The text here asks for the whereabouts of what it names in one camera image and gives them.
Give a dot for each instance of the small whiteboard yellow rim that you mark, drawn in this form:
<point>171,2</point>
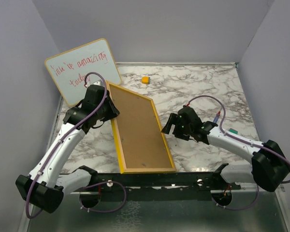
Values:
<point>69,68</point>

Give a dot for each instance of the yellow grey eraser block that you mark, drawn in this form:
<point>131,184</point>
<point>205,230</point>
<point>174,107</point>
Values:
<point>145,80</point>

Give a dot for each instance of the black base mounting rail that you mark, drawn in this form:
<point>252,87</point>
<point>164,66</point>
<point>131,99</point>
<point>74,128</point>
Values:
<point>168,186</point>

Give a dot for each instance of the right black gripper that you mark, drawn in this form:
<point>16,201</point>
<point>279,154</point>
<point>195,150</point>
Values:
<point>175,119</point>

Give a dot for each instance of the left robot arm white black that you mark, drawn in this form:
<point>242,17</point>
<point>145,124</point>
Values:
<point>43,187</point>

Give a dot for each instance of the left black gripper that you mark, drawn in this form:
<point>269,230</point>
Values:
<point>113,111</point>

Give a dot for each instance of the teal green cube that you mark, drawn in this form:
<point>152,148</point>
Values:
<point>233,131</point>

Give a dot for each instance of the yellow picture frame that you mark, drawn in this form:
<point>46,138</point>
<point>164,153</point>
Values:
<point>141,147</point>

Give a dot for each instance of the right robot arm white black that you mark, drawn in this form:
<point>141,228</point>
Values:
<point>264,163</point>

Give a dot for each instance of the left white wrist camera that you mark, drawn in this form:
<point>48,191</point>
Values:
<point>98,83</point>

